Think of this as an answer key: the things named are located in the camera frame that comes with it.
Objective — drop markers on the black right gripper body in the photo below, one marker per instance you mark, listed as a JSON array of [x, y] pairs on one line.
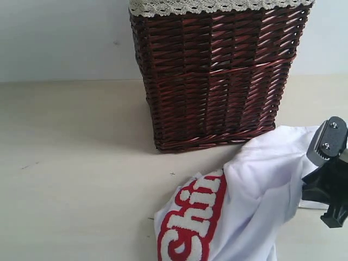
[[328, 185]]

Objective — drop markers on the white t-shirt red logo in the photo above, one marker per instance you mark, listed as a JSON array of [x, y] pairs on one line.
[[234, 213]]

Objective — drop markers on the dark red wicker basket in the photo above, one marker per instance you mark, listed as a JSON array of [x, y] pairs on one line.
[[217, 78]]

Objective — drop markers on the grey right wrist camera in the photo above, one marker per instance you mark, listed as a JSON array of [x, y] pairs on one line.
[[328, 142]]

